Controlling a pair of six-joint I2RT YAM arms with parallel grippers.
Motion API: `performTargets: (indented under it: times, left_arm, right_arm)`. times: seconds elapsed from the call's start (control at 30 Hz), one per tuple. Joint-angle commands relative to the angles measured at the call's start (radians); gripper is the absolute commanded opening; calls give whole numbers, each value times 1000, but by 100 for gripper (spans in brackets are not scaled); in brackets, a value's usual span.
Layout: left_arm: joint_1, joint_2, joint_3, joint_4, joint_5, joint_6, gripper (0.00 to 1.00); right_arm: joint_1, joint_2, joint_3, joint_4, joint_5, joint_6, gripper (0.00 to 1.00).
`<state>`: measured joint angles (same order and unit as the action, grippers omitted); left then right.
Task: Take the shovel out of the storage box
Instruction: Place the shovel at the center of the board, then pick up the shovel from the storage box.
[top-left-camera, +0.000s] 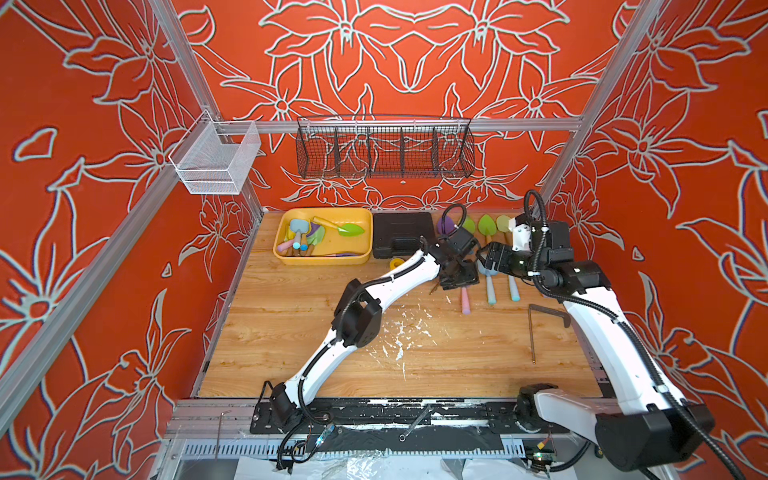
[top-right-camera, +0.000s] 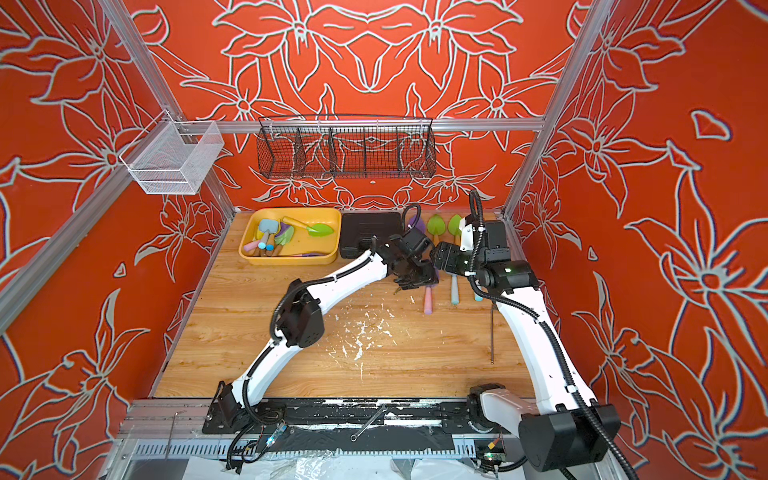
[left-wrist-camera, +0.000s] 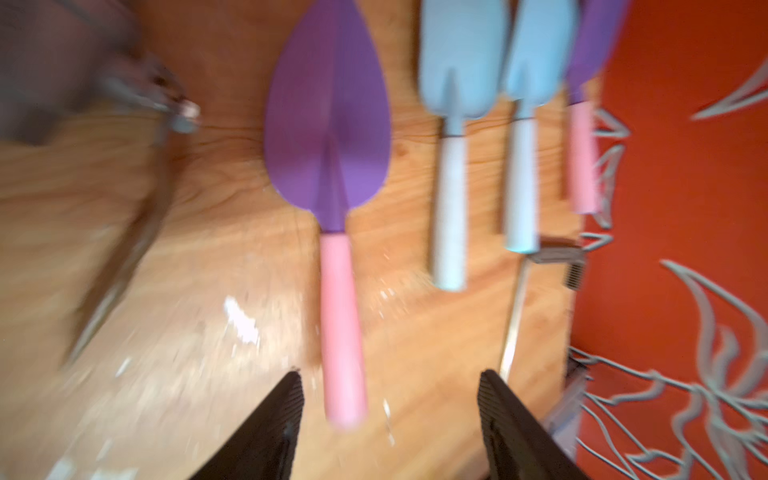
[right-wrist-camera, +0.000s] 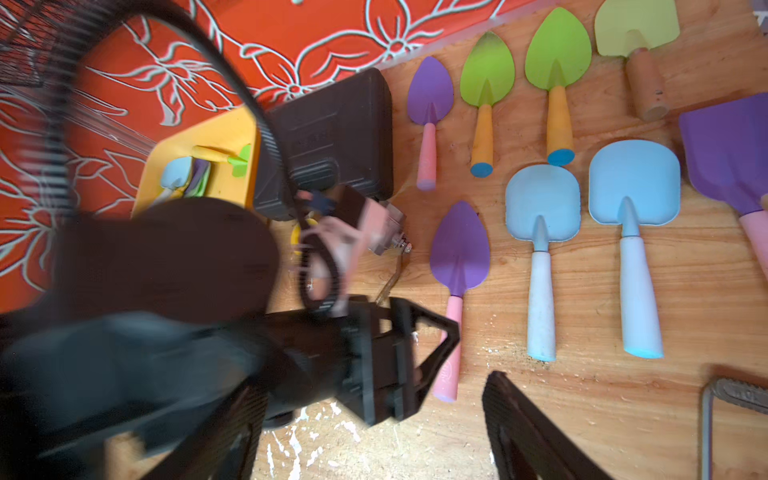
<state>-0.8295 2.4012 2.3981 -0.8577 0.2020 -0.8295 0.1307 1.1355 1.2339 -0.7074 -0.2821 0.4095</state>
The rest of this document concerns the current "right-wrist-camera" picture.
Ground purple square shovel pink handle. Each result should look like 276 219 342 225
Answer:
679 93 767 271

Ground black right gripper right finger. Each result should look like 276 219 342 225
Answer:
482 371 609 479

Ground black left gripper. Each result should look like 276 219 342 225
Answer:
337 297 461 426

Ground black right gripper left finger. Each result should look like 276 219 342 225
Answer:
144 383 268 479

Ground hex key on table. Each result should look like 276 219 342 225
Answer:
698 376 767 479

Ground black plastic tool case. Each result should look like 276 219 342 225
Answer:
266 69 394 201

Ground yellow storage box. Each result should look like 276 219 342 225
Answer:
132 107 260 215

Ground pink handled tool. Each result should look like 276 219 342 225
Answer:
428 199 492 404

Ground blue shovel white handle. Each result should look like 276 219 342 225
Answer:
157 156 193 201

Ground small green shovel wooden handle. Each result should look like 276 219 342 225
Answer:
191 144 252 178

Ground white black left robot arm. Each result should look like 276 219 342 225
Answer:
1 1 460 479

